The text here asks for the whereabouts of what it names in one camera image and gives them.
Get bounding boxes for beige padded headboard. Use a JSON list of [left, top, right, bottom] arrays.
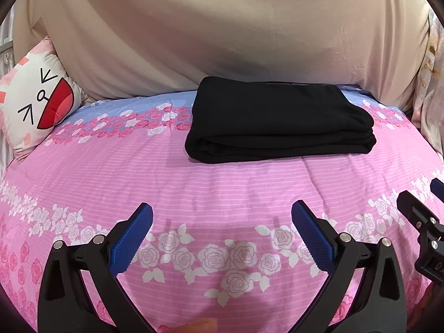
[[14, 0, 430, 108]]

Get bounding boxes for cat face cushion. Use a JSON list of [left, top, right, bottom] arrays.
[[1, 37, 87, 159]]

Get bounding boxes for floral beige pillow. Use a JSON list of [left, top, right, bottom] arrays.
[[412, 9, 444, 158]]

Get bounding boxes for black pants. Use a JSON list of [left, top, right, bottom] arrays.
[[184, 77, 376, 164]]

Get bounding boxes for pink floral bed quilt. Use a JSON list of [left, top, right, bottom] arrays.
[[1, 89, 443, 332]]

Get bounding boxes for person's left hand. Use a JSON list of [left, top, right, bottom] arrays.
[[167, 318, 218, 333]]

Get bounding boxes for person's right hand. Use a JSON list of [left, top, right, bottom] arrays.
[[407, 283, 443, 333]]

